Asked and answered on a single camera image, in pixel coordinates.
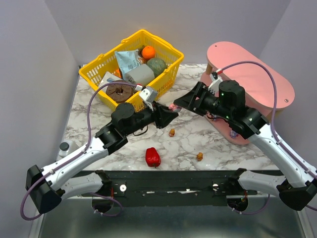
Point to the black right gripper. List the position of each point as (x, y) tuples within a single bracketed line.
[(198, 98)]

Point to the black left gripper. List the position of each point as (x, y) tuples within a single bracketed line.
[(158, 115)]

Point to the red bell pepper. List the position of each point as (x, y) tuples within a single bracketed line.
[(152, 157)]

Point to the purple bunny toy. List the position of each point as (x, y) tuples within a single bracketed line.
[(233, 134)]

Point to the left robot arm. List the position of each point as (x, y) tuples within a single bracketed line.
[(45, 185)]

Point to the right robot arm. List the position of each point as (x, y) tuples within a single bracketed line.
[(297, 186)]

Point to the pink three-tier shelf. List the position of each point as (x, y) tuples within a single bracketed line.
[(254, 79)]

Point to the orange bear toy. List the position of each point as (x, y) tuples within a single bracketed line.
[(172, 132), (199, 156)]

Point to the grey paper towel roll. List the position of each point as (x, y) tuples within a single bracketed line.
[(142, 74)]

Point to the green melon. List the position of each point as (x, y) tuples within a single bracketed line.
[(157, 65)]

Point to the orange fruit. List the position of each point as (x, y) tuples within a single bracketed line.
[(148, 52), (118, 73)]

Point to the light blue chips bag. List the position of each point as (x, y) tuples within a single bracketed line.
[(127, 60)]

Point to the yellow plastic shopping basket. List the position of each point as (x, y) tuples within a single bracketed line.
[(142, 58)]

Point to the white bottle black cap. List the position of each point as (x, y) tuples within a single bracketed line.
[(67, 147)]

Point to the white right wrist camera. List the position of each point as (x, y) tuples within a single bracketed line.
[(216, 80)]

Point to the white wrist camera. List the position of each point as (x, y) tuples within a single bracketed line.
[(148, 95), (216, 80)]

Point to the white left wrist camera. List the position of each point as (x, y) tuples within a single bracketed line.
[(148, 95)]

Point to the white package blue handle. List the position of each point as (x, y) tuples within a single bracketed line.
[(108, 78)]

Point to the black mounting rail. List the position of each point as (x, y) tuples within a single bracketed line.
[(171, 188)]

